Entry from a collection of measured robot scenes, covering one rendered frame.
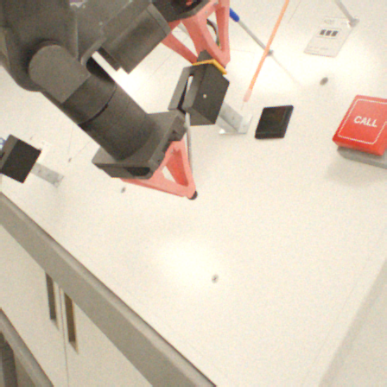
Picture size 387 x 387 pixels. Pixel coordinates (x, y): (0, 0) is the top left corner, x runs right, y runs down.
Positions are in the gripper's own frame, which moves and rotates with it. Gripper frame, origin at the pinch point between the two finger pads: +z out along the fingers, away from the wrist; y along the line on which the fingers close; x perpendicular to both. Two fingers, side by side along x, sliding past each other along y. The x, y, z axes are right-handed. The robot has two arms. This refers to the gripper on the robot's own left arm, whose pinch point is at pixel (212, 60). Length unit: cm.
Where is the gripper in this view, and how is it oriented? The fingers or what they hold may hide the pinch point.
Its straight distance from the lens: 62.1
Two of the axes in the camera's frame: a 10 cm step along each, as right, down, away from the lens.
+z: 4.6, 7.4, 4.9
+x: -5.6, 6.7, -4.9
